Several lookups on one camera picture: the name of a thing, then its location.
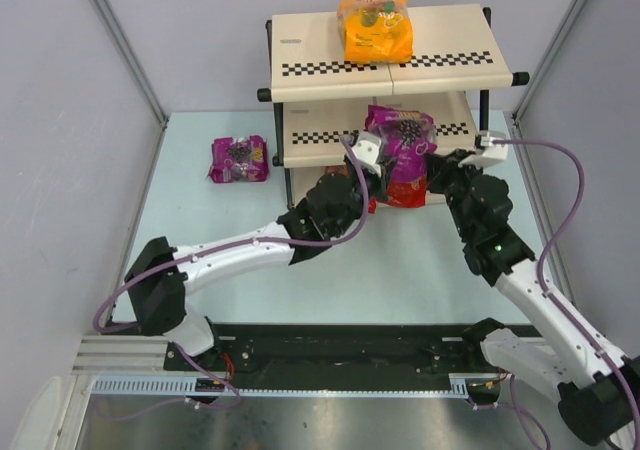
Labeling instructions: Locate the red fruit gummy bag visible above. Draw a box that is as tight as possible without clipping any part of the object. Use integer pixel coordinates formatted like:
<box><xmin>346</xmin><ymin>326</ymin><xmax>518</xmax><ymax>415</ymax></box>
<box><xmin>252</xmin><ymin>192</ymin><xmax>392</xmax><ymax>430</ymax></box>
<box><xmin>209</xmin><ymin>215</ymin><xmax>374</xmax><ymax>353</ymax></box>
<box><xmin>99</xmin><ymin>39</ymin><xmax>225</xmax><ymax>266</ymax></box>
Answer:
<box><xmin>386</xmin><ymin>176</ymin><xmax>427</xmax><ymax>209</ymax></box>
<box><xmin>324</xmin><ymin>165</ymin><xmax>350</xmax><ymax>177</ymax></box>

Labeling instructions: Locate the purple grape gummy bag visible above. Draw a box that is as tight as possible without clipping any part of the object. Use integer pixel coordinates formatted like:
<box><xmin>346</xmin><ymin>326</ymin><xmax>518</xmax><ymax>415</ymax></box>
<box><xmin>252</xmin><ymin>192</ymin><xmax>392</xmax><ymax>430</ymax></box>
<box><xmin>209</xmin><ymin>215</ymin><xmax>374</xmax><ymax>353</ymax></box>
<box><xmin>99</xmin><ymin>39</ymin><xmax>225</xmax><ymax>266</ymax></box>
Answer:
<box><xmin>208</xmin><ymin>135</ymin><xmax>269</xmax><ymax>184</ymax></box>
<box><xmin>365</xmin><ymin>105</ymin><xmax>438</xmax><ymax>183</ymax></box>

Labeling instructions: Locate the orange mango gummy bag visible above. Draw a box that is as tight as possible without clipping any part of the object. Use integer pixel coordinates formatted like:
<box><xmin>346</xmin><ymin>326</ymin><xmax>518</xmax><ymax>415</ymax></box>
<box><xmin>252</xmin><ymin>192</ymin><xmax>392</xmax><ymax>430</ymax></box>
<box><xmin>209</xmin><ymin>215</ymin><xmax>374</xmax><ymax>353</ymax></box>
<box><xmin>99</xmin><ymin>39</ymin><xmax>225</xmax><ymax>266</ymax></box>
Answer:
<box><xmin>336</xmin><ymin>0</ymin><xmax>414</xmax><ymax>64</ymax></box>

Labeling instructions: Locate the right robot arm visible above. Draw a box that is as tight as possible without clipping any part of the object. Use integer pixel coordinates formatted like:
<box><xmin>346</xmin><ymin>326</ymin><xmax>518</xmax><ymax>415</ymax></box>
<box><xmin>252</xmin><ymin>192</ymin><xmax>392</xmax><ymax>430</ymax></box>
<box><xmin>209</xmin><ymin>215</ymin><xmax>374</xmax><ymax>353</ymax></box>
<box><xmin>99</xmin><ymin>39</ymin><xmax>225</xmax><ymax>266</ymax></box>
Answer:
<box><xmin>427</xmin><ymin>150</ymin><xmax>639</xmax><ymax>446</ymax></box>

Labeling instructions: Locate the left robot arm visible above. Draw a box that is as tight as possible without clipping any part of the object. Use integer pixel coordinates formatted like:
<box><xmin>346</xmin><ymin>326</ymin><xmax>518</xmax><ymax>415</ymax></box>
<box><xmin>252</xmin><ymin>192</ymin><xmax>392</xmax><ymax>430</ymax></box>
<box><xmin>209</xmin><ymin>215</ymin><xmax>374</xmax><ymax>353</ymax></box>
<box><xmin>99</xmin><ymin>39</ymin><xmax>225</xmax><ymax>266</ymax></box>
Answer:
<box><xmin>125</xmin><ymin>157</ymin><xmax>393</xmax><ymax>356</ymax></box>

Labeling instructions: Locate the beige three-tier shelf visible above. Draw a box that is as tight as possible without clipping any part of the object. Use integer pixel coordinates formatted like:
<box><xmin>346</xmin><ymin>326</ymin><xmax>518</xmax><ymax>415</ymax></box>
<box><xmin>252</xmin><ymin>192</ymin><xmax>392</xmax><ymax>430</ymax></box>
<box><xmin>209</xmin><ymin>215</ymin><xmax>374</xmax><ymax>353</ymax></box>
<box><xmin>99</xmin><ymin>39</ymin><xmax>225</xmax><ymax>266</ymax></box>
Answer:
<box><xmin>257</xmin><ymin>4</ymin><xmax>530</xmax><ymax>206</ymax></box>

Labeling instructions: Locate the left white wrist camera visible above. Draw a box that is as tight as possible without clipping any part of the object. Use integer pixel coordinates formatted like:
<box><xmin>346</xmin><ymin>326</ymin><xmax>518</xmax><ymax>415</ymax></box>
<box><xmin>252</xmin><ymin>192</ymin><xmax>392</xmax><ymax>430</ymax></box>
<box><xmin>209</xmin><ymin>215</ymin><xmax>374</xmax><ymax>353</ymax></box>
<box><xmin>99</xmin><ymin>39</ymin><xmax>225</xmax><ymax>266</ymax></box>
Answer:
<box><xmin>351</xmin><ymin>131</ymin><xmax>384</xmax><ymax>177</ymax></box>

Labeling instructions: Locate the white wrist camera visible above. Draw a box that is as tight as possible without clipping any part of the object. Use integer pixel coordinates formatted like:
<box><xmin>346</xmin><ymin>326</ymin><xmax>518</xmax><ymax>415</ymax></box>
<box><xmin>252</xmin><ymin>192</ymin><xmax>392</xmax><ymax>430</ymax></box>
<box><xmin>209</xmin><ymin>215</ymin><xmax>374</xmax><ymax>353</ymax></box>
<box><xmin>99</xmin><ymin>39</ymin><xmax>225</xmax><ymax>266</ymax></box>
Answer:
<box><xmin>351</xmin><ymin>131</ymin><xmax>384</xmax><ymax>177</ymax></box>
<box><xmin>459</xmin><ymin>130</ymin><xmax>508</xmax><ymax>169</ymax></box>

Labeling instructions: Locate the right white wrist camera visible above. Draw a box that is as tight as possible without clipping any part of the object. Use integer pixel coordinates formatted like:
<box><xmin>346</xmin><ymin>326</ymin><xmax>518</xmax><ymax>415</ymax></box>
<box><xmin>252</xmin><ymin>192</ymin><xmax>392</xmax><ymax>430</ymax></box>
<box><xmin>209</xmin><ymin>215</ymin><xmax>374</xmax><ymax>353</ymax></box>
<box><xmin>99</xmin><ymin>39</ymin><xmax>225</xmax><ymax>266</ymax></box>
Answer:
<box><xmin>459</xmin><ymin>130</ymin><xmax>508</xmax><ymax>169</ymax></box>

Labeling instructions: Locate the grey cable duct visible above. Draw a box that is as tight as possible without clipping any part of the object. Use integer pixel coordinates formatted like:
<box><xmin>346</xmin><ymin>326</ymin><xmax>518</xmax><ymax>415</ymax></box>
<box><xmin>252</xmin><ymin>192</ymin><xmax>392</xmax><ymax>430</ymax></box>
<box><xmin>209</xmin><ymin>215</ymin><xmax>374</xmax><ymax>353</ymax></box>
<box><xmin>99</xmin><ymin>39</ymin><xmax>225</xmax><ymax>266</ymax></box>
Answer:
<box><xmin>92</xmin><ymin>375</ymin><xmax>500</xmax><ymax>398</ymax></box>

